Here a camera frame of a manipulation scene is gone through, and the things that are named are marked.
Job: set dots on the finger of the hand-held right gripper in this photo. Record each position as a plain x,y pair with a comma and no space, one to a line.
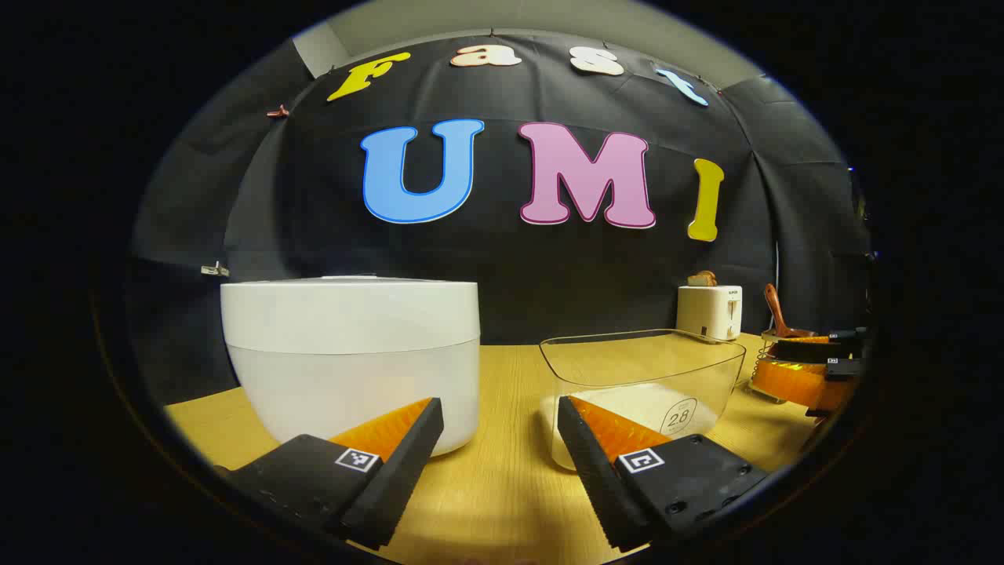
792,380
804,351

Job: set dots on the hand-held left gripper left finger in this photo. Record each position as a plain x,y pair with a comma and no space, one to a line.
396,479

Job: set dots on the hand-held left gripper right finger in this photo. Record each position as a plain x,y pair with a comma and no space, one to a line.
604,486

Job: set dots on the brown wooden spoon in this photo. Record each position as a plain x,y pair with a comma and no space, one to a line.
776,310

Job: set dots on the white rice cooker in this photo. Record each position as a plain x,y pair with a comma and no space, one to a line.
353,353

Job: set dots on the white toaster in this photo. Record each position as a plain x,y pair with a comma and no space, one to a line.
706,314

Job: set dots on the clear plastic container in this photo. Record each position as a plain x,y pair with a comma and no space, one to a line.
643,361

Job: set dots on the black backdrop cloth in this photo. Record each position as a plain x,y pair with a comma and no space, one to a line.
502,267

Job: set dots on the silver backdrop clip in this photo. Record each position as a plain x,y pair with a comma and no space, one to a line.
215,270

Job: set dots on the copper backdrop clip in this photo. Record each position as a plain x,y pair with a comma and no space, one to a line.
278,112

